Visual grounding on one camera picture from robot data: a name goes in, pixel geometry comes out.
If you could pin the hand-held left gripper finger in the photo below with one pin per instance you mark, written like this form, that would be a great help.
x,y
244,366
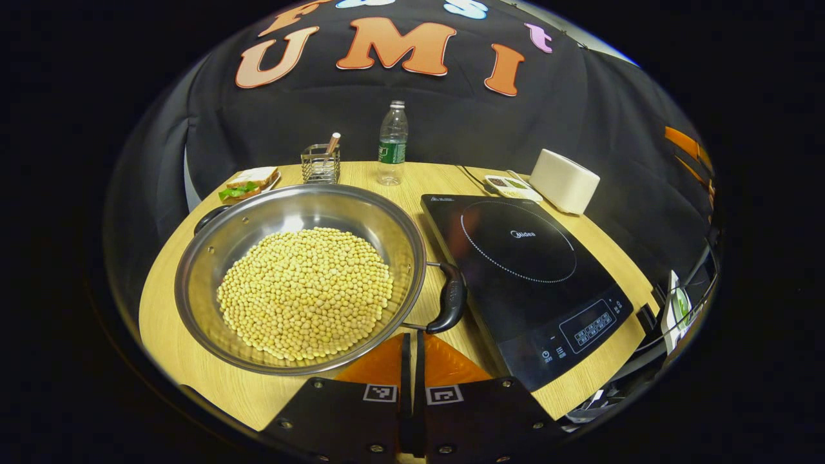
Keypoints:
x,y
419,374
406,367

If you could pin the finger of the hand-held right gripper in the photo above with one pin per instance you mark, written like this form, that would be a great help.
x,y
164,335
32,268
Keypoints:
x,y
686,145
696,175

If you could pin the black induction cooktop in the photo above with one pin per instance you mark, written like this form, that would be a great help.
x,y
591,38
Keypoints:
x,y
515,303

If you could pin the pile of yellow soybeans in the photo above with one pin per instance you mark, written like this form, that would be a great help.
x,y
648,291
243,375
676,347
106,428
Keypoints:
x,y
303,293

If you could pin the stainless steel pot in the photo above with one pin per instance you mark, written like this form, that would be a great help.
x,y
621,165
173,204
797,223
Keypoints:
x,y
213,258

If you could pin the white toaster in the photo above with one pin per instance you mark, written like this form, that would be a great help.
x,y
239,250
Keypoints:
x,y
564,182

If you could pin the white divided bean dish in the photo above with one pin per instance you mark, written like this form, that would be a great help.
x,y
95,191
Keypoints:
x,y
512,187

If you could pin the clear plastic water bottle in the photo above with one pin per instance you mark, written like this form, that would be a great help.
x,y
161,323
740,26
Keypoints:
x,y
392,148

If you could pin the small white plate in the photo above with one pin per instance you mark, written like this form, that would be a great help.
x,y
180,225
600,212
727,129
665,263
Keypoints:
x,y
274,183

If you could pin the black backdrop cloth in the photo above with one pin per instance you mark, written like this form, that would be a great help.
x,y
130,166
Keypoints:
x,y
451,122

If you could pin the sandwich with lettuce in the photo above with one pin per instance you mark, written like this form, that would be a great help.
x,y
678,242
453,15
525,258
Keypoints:
x,y
248,182

